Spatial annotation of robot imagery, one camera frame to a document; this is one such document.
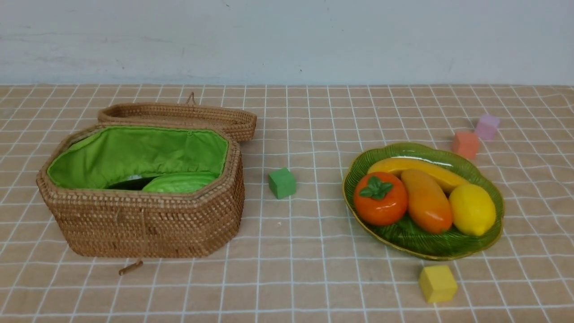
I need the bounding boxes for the green bitter gourd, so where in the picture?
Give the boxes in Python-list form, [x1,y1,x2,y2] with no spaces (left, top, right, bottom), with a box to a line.
[142,172,219,193]

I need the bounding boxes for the orange persimmon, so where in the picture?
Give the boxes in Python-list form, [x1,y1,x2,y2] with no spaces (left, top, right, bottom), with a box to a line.
[352,172,408,227]

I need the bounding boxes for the orange mango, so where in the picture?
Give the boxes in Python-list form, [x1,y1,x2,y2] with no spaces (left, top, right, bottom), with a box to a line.
[400,168,453,235]

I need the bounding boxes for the yellow banana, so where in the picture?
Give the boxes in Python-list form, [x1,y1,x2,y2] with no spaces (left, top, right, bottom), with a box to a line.
[367,157,469,193]

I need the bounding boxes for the yellow lemon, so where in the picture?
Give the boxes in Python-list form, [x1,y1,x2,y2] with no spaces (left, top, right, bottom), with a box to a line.
[448,184,496,236]

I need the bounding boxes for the orange carrot with leaves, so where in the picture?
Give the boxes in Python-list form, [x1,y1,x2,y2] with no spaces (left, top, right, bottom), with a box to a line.
[106,176,157,191]

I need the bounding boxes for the green foam cube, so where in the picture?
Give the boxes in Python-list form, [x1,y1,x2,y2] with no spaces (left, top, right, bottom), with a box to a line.
[267,168,297,200]

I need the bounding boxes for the woven basket lid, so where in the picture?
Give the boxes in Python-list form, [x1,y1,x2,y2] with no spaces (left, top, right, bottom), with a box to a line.
[98,93,257,142]

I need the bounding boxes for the checkered tablecloth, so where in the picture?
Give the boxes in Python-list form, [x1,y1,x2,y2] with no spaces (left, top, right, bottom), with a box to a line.
[0,84,574,323]

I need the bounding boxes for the green glass plate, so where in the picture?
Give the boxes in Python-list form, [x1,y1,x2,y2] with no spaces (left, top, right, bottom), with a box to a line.
[342,142,505,261]

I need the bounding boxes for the woven wicker basket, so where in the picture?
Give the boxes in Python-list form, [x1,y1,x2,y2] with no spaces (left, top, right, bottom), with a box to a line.
[35,123,245,258]

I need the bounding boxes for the orange foam cube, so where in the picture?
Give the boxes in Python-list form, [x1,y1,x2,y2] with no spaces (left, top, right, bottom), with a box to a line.
[451,131,480,160]

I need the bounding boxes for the wooden basket toggle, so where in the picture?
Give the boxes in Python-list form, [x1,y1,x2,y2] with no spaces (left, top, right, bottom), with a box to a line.
[118,260,143,276]

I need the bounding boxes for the yellow foam cube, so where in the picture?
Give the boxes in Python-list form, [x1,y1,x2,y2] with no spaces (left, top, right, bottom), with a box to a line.
[418,265,458,303]

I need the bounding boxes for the pink foam cube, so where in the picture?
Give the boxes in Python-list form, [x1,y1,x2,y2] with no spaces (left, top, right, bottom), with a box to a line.
[474,114,500,140]

